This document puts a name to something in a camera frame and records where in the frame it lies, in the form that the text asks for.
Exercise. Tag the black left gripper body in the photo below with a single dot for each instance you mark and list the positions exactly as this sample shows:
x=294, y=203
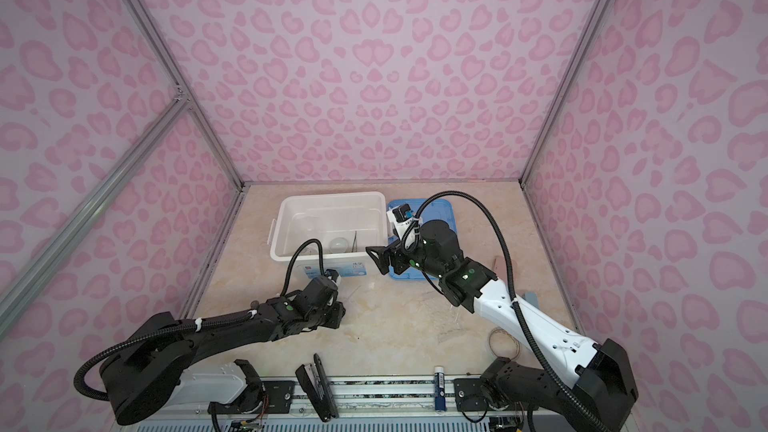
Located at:
x=331, y=317

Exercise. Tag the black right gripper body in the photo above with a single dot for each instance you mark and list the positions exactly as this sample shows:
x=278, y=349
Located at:
x=419, y=255

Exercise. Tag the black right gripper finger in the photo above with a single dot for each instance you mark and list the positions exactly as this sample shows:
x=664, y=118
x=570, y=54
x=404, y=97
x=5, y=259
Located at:
x=399, y=261
x=382, y=257

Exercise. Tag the glass stirring rod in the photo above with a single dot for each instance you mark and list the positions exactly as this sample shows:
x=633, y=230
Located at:
x=349, y=297

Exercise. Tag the white plastic storage bin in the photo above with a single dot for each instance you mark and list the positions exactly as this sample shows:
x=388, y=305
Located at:
x=341, y=214

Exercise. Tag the clear acrylic test tube rack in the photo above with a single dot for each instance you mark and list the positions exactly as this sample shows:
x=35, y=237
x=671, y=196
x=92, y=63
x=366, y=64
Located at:
x=447, y=320

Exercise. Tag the small white round dish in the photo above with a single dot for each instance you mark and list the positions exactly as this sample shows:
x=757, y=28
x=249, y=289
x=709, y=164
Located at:
x=340, y=245

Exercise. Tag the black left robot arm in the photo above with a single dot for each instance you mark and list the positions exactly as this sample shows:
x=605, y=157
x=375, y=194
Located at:
x=138, y=376

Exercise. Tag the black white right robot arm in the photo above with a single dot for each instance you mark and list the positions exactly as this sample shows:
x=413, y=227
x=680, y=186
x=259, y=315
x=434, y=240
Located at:
x=590, y=384

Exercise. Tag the blue plastic bin lid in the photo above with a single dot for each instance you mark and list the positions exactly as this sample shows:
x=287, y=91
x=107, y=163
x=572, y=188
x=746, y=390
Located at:
x=440, y=209

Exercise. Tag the pink case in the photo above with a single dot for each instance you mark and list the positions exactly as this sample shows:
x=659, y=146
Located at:
x=499, y=268

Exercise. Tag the black stapler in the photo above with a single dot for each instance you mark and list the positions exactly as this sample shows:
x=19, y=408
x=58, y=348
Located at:
x=315, y=383

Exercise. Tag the blue white marker pen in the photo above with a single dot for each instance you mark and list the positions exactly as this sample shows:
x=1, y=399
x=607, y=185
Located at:
x=440, y=402

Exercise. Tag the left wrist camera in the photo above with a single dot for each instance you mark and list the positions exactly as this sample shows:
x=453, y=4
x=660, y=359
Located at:
x=333, y=275

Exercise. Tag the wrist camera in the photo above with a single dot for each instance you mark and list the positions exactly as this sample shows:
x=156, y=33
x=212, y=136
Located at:
x=400, y=216
x=333, y=275

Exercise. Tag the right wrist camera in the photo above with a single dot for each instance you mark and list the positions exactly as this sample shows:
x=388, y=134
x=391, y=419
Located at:
x=400, y=216

